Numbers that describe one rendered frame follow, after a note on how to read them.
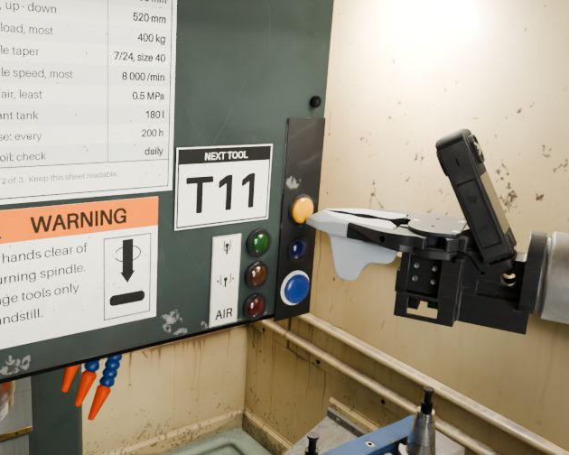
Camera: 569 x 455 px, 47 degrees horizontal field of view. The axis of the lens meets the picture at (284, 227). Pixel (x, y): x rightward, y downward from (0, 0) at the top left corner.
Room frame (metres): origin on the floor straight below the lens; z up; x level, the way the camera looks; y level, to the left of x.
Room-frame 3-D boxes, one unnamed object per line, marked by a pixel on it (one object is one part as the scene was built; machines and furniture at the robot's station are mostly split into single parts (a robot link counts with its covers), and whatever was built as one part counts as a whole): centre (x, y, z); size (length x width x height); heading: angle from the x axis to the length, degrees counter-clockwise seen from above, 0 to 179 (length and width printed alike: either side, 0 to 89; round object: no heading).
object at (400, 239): (0.56, -0.10, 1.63); 0.09 x 0.05 x 0.02; 69
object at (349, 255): (0.58, -0.06, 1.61); 0.09 x 0.03 x 0.06; 69
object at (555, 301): (0.53, -0.24, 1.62); 0.08 x 0.05 x 0.08; 159
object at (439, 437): (0.90, -0.27, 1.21); 0.07 x 0.05 x 0.01; 39
